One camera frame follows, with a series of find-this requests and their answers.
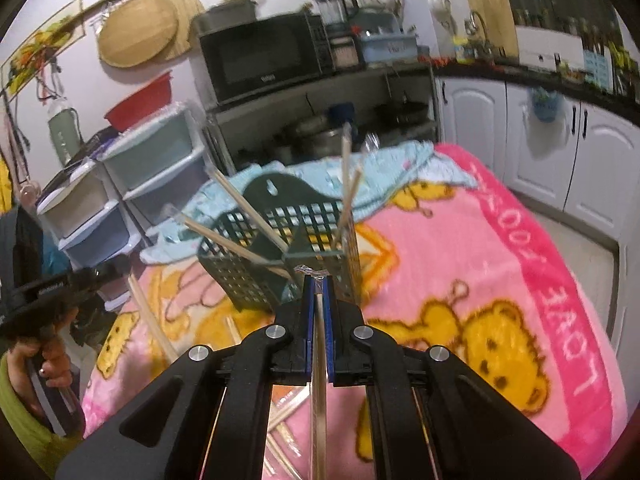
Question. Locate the single plastic-wrapped chopstick pair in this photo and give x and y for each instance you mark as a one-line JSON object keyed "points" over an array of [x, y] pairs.
{"points": [[318, 410]]}

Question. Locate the pink printed blanket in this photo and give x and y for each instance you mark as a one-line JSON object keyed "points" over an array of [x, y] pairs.
{"points": [[450, 270]]}

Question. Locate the light blue cloth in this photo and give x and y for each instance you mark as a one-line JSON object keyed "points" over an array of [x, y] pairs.
{"points": [[395, 170]]}

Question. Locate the row of spice jars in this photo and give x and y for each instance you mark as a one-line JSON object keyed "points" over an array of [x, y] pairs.
{"points": [[575, 22]]}

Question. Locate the person's left hand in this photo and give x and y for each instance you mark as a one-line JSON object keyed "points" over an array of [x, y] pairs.
{"points": [[55, 360]]}

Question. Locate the round wooden board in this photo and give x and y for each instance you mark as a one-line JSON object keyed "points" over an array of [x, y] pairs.
{"points": [[190, 15]]}

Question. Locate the black blender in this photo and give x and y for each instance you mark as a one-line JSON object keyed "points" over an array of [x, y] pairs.
{"points": [[332, 2]]}

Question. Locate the drawer tower with teal drawer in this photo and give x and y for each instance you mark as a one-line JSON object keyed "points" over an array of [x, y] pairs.
{"points": [[160, 160]]}

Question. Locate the bunch of chopsticks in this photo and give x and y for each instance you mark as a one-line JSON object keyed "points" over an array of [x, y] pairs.
{"points": [[345, 170]]}

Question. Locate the black flat tray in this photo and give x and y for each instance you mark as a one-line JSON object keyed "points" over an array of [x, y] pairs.
{"points": [[92, 147]]}

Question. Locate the round bamboo tray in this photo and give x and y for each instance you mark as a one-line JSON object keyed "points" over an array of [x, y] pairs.
{"points": [[135, 30]]}

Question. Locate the fruit wall poster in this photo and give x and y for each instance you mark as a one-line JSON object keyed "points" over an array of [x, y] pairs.
{"points": [[40, 45]]}

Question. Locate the red plastic basin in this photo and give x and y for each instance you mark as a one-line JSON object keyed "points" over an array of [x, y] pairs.
{"points": [[140, 105]]}

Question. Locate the white hanging scoop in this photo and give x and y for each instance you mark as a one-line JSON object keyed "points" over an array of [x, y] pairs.
{"points": [[439, 2]]}

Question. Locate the light blue utensil holder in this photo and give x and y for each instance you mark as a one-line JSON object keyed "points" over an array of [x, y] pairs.
{"points": [[599, 62]]}

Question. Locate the green insulated bottle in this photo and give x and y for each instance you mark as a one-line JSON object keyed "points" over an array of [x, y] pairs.
{"points": [[64, 132]]}

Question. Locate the green plastic utensil basket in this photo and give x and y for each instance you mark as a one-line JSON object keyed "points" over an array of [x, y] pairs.
{"points": [[240, 270]]}

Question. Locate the metal shelf table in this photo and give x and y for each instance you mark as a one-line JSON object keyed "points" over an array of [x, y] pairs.
{"points": [[350, 82]]}

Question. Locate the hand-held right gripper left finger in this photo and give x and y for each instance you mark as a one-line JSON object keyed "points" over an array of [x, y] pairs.
{"points": [[310, 330]]}

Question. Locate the grey-green lidded container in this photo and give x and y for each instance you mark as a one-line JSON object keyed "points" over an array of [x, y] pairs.
{"points": [[225, 15]]}

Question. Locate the light blue dish rack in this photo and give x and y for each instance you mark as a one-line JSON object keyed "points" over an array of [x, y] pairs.
{"points": [[390, 47]]}

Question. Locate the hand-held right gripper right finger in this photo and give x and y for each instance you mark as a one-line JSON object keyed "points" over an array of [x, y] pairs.
{"points": [[328, 330]]}

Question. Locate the black frying pan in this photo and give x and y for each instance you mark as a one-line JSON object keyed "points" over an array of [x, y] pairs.
{"points": [[400, 112]]}

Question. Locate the black microwave oven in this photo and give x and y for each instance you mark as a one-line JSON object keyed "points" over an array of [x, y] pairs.
{"points": [[260, 57]]}

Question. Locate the metal faucet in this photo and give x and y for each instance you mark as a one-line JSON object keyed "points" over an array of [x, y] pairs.
{"points": [[480, 30]]}

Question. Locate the white kitchen cabinets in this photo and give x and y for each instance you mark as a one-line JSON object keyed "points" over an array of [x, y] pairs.
{"points": [[550, 160]]}

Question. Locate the person's left forearm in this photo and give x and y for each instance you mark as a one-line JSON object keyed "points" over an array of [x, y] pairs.
{"points": [[20, 430]]}

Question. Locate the wooden cutting board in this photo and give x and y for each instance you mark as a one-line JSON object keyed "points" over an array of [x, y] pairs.
{"points": [[495, 22]]}

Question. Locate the steel pot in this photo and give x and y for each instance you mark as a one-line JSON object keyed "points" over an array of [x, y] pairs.
{"points": [[315, 137]]}

